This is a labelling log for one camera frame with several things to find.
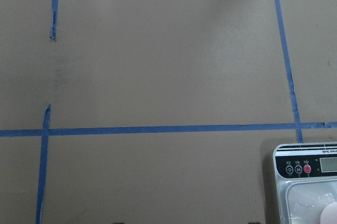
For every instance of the pink paper cup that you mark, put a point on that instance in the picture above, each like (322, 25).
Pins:
(329, 214)

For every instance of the silver digital kitchen scale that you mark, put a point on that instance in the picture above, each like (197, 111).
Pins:
(305, 180)

